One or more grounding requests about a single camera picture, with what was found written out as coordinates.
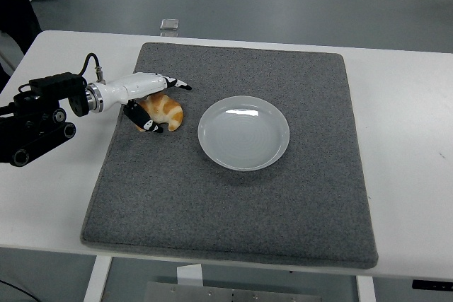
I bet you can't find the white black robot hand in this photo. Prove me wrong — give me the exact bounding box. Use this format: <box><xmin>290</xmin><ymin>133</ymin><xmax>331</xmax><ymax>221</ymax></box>
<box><xmin>101</xmin><ymin>71</ymin><xmax>193</xmax><ymax>135</ymax></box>

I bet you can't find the golden croissant bread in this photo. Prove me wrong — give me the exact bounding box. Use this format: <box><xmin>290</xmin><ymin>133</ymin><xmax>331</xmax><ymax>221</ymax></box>
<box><xmin>136</xmin><ymin>93</ymin><xmax>184</xmax><ymax>133</ymax></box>

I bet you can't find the round white plate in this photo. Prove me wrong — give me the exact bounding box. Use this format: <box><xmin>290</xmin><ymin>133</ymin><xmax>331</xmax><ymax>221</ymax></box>
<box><xmin>197</xmin><ymin>95</ymin><xmax>291</xmax><ymax>172</ymax></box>

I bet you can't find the grey metal plate with screws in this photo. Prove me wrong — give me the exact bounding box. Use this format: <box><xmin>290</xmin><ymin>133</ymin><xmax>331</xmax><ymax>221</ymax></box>
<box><xmin>143</xmin><ymin>281</ymin><xmax>323</xmax><ymax>302</ymax></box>

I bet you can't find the grey felt mat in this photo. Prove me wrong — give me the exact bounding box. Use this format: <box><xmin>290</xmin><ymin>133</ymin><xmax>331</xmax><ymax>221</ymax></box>
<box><xmin>80</xmin><ymin>42</ymin><xmax>379</xmax><ymax>270</ymax></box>

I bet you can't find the white table leg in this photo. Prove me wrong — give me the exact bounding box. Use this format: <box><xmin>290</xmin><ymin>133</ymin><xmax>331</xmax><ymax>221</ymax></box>
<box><xmin>83</xmin><ymin>255</ymin><xmax>113</xmax><ymax>302</ymax></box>
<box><xmin>355</xmin><ymin>275</ymin><xmax>377</xmax><ymax>302</ymax></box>

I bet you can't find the black table control panel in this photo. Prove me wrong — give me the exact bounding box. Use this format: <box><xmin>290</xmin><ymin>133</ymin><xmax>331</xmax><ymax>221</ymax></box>
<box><xmin>412</xmin><ymin>279</ymin><xmax>453</xmax><ymax>291</ymax></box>

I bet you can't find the white table centre bracket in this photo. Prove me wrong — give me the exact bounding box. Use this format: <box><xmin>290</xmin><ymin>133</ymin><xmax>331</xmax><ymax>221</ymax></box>
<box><xmin>176</xmin><ymin>265</ymin><xmax>204</xmax><ymax>287</ymax></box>

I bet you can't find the thin black floor cable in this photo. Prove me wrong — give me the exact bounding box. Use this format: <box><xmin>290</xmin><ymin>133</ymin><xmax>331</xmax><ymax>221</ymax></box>
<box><xmin>0</xmin><ymin>279</ymin><xmax>38</xmax><ymax>302</ymax></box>

